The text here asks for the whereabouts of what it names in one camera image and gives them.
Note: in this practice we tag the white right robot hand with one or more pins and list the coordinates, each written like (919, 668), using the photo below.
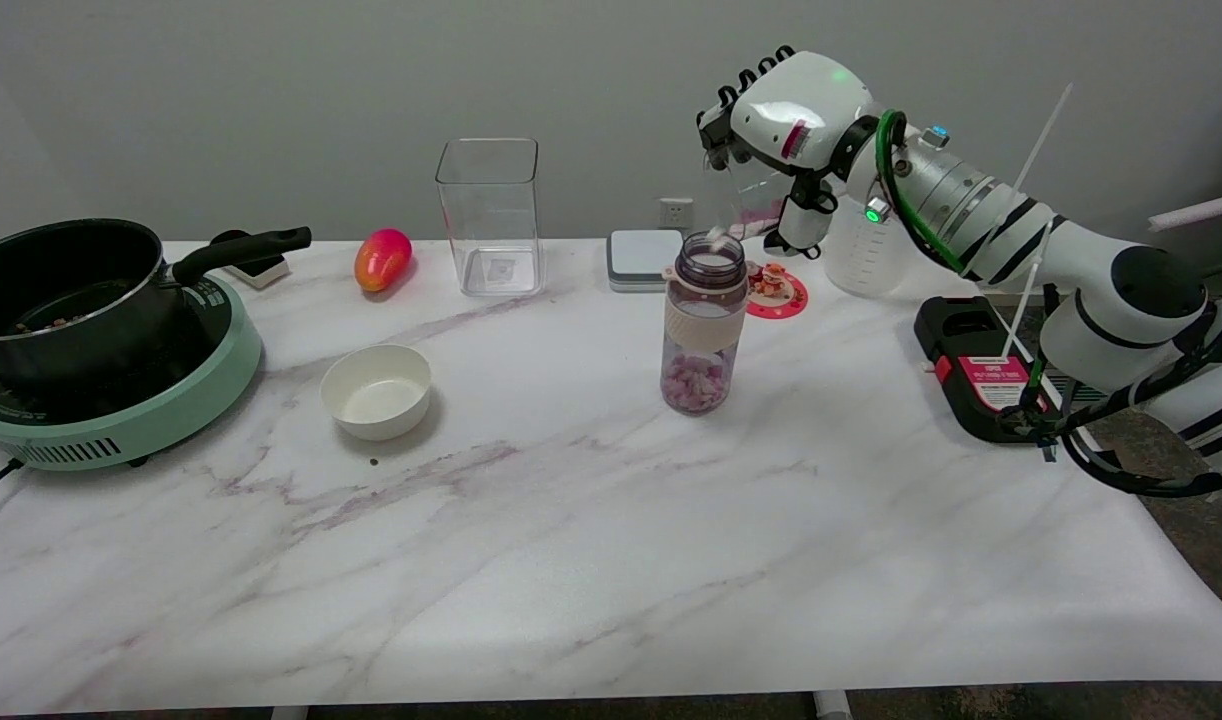
(801, 110)

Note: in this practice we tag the clear black-rimmed measuring cup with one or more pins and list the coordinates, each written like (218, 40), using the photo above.
(751, 195)

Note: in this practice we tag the pink white candies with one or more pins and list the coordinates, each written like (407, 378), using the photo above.
(761, 218)
(696, 385)

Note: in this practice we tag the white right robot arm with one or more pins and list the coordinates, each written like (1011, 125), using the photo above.
(1141, 310)

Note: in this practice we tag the large translucent measuring jug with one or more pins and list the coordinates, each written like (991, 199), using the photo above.
(861, 265)

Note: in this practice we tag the clear water bottle beige band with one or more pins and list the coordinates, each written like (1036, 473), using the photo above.
(706, 330)

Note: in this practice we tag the pink white candies in bottle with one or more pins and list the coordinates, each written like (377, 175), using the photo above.
(696, 385)

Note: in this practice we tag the red coaster with figurine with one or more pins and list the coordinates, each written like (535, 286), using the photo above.
(776, 295)

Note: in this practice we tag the white grey kitchen scale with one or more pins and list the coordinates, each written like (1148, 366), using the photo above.
(643, 258)

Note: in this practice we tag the black device with red label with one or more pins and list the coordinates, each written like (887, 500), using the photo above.
(956, 330)

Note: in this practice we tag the clear square plastic container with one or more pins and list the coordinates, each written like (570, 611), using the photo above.
(491, 230)

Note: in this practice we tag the white padded chair armrest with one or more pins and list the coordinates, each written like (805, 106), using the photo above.
(1201, 210)

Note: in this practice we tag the red orange toy mango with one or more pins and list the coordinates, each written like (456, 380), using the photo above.
(381, 260)

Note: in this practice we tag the white bowl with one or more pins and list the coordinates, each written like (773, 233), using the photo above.
(376, 395)

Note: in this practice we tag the black white power adapter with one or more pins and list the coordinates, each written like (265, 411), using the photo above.
(261, 270)

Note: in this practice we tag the white table leg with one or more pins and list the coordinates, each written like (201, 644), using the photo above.
(831, 706)
(291, 714)

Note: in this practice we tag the green induction cooker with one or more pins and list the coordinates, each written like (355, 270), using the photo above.
(171, 410)

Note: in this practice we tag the white wall socket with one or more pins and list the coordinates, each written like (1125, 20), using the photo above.
(676, 213)

